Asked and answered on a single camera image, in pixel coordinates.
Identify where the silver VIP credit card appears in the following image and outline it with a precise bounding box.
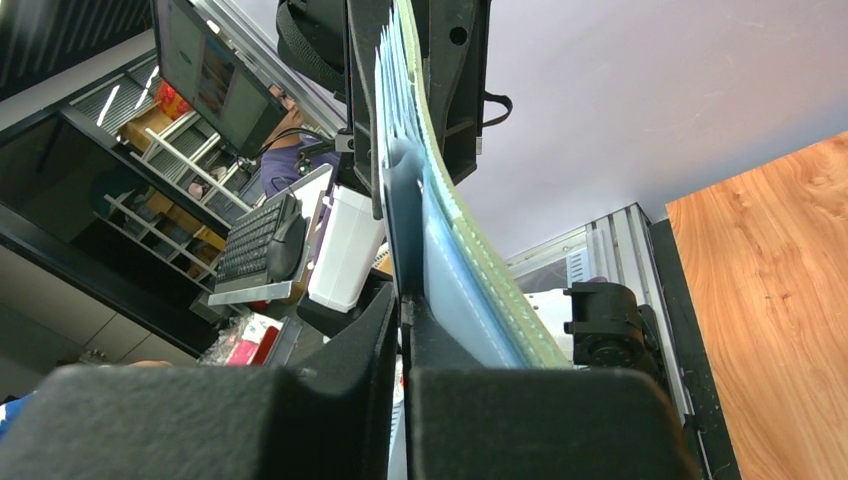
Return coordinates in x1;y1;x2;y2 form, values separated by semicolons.
380;139;424;298

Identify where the seated person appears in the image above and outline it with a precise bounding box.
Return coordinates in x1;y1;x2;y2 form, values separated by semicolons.
260;85;317;199

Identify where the black keyboard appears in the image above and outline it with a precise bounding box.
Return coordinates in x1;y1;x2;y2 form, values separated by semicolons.
215;193;299;289

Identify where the black computer mouse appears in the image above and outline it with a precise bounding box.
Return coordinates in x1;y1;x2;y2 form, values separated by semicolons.
266;214;307;283

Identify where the green leather card holder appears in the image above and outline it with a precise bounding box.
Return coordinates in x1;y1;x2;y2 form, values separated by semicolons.
374;0;572;371

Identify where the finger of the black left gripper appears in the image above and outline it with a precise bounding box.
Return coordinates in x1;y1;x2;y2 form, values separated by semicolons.
425;0;491;183
346;0;391;219

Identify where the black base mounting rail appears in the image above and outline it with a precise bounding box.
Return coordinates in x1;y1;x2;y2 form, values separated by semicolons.
503;201;743;480

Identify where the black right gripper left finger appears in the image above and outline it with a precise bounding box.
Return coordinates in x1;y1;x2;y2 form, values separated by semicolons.
1;285;397;479

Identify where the computer monitor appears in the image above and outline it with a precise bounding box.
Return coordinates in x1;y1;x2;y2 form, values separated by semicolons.
151;0;287;158

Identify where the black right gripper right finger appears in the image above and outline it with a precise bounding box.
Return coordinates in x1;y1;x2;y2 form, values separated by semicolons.
400;297;699;479

